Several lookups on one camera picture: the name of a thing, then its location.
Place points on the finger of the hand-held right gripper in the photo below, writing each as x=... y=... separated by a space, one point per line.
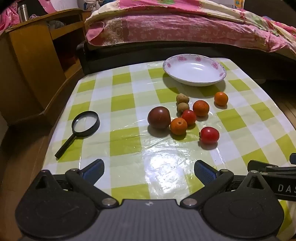
x=266 y=166
x=293 y=158

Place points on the pink floral quilt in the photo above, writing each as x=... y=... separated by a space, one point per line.
x=161 y=25

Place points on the dark bed frame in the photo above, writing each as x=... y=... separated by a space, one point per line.
x=138 y=55

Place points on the large dark red tomato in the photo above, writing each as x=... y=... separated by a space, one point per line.
x=159 y=117

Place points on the steel thermos bottle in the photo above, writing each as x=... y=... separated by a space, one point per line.
x=23 y=12

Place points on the brown longan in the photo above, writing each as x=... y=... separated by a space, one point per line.
x=182 y=109
x=182 y=98

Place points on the white floral-rimmed plate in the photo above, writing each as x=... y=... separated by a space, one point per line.
x=194 y=70

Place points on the green checkered tablecloth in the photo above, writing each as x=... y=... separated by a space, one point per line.
x=124 y=92

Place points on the black magnifying glass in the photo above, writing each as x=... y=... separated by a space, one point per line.
x=66 y=144

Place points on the pink cloth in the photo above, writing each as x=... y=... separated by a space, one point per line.
x=7 y=18

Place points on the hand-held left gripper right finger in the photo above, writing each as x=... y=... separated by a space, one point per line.
x=204 y=172

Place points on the grey cloth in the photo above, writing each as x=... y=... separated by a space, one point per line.
x=56 y=24

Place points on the yellow and blue box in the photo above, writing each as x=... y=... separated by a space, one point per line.
x=239 y=4

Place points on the wooden nightstand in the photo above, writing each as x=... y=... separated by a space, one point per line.
x=30 y=69

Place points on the small orange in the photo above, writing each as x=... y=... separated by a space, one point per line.
x=178 y=126
x=221 y=99
x=201 y=108

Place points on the red cherry tomato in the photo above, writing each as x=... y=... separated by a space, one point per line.
x=189 y=117
x=209 y=135

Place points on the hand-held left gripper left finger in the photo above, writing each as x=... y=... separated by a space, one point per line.
x=93 y=171

